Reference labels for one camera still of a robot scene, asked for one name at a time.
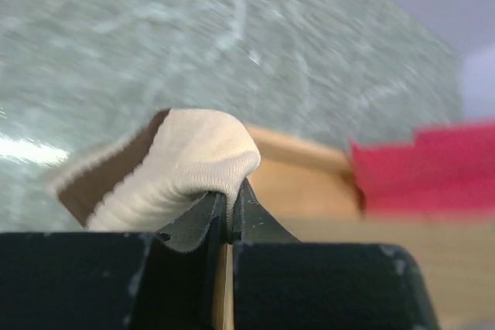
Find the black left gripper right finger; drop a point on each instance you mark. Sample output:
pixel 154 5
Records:
pixel 281 282

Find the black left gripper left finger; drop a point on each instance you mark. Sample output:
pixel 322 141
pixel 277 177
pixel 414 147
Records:
pixel 172 279

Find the cream brown striped sock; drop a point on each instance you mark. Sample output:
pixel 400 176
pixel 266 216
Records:
pixel 144 182

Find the wooden clothes rack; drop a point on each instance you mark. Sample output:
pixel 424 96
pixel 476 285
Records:
pixel 309 189

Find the pink hanging cloth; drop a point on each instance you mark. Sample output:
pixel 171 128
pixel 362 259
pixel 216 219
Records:
pixel 445 171

